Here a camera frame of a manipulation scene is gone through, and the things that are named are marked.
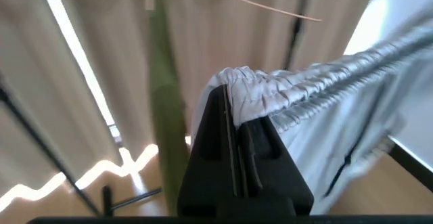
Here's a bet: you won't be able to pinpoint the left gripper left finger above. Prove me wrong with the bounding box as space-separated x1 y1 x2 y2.
177 84 244 217

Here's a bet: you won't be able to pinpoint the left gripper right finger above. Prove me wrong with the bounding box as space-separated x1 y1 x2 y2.
238 115 315 217

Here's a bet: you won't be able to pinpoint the pale grey shorts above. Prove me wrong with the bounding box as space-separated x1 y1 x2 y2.
191 9 433 215

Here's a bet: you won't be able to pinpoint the green shirt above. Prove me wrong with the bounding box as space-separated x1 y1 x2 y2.
144 0 190 217

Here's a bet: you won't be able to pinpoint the black clothes rack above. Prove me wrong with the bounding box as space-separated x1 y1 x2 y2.
0 0 315 217

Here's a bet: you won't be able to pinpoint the pink clothes hanger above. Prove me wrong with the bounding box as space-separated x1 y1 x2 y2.
184 0 324 22

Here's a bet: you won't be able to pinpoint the beige curtain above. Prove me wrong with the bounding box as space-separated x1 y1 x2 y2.
0 0 383 215

